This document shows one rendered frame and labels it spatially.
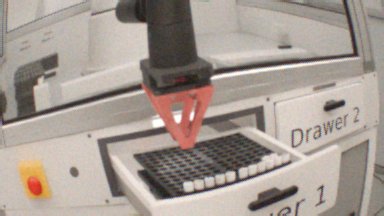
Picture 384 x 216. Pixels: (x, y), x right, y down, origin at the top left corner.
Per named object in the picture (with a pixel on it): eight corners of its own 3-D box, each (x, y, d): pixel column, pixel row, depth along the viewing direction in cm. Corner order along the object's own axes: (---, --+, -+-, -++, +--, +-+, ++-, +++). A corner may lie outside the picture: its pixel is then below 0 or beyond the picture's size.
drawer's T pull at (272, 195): (298, 193, 71) (299, 185, 71) (250, 213, 69) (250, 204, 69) (289, 188, 75) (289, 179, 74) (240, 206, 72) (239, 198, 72)
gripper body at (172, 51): (189, 63, 84) (183, 13, 82) (216, 81, 74) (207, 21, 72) (139, 74, 82) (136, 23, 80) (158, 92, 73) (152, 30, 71)
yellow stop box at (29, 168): (52, 199, 93) (41, 165, 91) (27, 200, 91) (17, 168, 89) (50, 191, 98) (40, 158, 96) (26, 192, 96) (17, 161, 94)
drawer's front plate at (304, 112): (364, 126, 118) (363, 83, 116) (279, 163, 110) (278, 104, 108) (362, 124, 120) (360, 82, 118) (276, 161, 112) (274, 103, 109)
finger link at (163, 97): (202, 130, 85) (194, 56, 82) (221, 147, 78) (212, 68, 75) (149, 140, 83) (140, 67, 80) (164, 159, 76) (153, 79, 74)
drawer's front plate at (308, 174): (335, 205, 80) (341, 145, 77) (169, 262, 71) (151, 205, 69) (331, 203, 81) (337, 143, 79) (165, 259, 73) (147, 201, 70)
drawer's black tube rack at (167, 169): (289, 196, 87) (291, 160, 85) (183, 228, 82) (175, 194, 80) (240, 167, 107) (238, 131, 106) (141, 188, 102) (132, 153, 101)
